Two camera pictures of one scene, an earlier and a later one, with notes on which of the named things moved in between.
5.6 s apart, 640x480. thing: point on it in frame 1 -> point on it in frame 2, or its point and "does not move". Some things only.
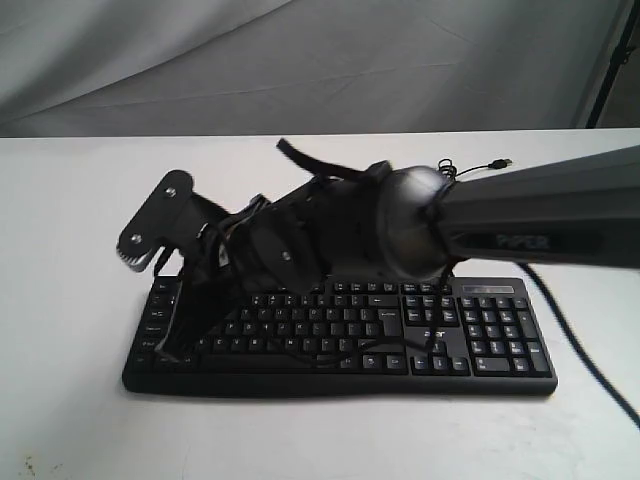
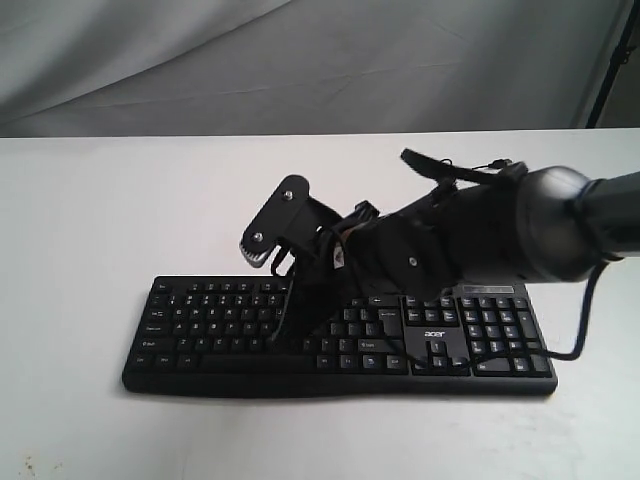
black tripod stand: (620, 55) does not move
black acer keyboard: (459, 335) does not move
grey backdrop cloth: (85, 68) does not move
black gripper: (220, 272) -> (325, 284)
